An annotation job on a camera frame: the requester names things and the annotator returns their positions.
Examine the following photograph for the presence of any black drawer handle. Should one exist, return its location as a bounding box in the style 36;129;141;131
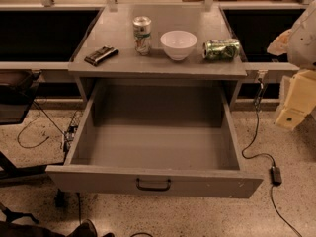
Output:
136;178;172;192

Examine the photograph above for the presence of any white bowl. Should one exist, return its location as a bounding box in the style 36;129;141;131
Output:
160;31;198;61

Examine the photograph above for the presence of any upright white soda can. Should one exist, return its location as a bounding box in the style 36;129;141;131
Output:
132;16;151;55

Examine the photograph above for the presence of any thin black floor cable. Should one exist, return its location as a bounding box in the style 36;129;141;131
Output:
17;99;67;150

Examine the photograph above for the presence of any black power adapter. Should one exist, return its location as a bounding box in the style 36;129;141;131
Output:
271;166;282;186

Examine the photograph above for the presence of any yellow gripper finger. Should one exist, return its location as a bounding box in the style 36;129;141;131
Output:
276;70;316;130

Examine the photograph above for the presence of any open grey top drawer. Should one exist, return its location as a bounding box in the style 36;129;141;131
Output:
46;79;263;198

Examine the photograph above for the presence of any dark shoe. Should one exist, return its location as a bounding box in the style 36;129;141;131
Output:
66;219;98;237

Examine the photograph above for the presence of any green soda can lying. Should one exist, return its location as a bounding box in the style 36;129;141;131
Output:
202;39;240;61

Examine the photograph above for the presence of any power strip on floor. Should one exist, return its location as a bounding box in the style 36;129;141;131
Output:
62;125;78;153

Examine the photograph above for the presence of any black chair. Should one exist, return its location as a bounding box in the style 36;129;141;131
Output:
0;70;40;125

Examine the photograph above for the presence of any black power cable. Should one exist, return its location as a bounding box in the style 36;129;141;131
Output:
241;79;304;237

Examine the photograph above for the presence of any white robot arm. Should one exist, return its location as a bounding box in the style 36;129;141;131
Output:
267;1;316;130

